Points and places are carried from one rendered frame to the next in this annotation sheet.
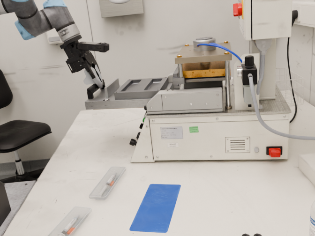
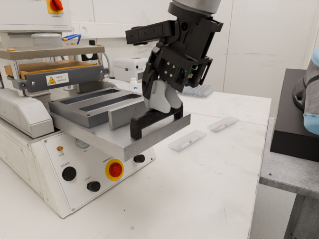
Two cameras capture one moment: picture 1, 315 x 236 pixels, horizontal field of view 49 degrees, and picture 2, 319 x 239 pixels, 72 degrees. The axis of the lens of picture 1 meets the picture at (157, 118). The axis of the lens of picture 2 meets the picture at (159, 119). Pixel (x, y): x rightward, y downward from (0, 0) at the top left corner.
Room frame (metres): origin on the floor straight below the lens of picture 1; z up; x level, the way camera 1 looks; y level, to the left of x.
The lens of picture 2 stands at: (1.68, 0.41, 1.15)
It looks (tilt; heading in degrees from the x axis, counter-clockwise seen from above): 22 degrees down; 207
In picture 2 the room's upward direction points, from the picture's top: straight up
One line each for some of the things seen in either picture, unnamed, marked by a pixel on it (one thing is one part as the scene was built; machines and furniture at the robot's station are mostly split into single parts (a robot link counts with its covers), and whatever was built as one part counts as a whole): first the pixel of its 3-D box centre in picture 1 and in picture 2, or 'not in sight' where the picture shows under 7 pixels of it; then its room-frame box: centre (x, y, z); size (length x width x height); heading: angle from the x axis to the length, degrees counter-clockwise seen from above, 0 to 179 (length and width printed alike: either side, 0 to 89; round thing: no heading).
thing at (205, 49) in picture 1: (213, 56); (51, 54); (1.19, -0.22, 1.08); 0.31 x 0.24 x 0.13; 168
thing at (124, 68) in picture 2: not in sight; (132, 68); (0.23, -0.56, 0.88); 0.25 x 0.20 x 0.17; 83
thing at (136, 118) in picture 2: (96, 88); (159, 117); (1.31, 0.22, 0.99); 0.15 x 0.02 x 0.04; 168
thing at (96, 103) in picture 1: (131, 91); (116, 111); (1.28, 0.09, 0.97); 0.30 x 0.22 x 0.08; 78
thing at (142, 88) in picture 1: (142, 87); (103, 103); (1.27, 0.04, 0.98); 0.20 x 0.17 x 0.03; 168
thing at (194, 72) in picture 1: (205, 62); (54, 61); (1.21, -0.19, 1.07); 0.22 x 0.17 x 0.10; 168
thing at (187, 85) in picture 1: (191, 80); (18, 109); (1.37, -0.15, 0.96); 0.25 x 0.05 x 0.07; 78
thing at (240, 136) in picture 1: (206, 123); (69, 129); (1.20, -0.18, 0.84); 0.53 x 0.37 x 0.17; 78
